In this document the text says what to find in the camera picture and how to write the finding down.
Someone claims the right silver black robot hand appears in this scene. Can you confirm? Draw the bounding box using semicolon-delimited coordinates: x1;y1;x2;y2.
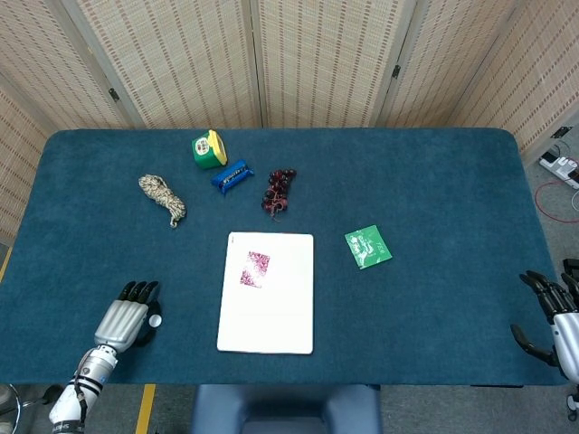
509;269;579;382

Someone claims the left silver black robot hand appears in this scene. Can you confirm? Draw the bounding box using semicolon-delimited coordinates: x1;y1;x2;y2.
93;279;165;355

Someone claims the pink patterned packet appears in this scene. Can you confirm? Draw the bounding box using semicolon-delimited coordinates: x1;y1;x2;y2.
239;250;271;289

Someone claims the white rectangular board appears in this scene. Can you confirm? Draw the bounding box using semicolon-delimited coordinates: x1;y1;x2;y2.
216;231;315;356

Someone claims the blue table cloth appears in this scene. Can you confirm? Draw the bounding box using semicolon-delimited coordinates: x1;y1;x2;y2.
8;127;569;388

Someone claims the white power strip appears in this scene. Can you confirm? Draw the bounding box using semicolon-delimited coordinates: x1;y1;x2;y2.
538;151;579;190

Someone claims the blue padded seat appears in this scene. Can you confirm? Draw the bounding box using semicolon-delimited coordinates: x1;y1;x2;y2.
188;383;384;434

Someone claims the blue snack packet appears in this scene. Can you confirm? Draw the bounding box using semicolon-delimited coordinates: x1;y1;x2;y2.
210;158;255;197

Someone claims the green yellow box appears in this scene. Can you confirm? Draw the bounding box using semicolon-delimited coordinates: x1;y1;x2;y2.
190;129;229;171

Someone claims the dark red grape bunch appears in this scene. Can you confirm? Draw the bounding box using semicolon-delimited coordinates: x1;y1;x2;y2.
261;167;299;222

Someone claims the green tea sachet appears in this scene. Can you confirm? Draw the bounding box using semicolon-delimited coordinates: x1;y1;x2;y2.
344;224;394;271

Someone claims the woven folding screen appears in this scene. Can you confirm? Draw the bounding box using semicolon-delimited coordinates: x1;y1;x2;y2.
0;0;579;248

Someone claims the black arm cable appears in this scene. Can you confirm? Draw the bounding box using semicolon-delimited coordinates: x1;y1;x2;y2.
73;373;89;429

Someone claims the beige braided rope bundle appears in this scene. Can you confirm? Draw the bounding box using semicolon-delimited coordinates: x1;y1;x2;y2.
138;174;187;229

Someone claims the red cable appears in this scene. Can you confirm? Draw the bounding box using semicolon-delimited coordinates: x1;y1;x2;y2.
534;180;579;223

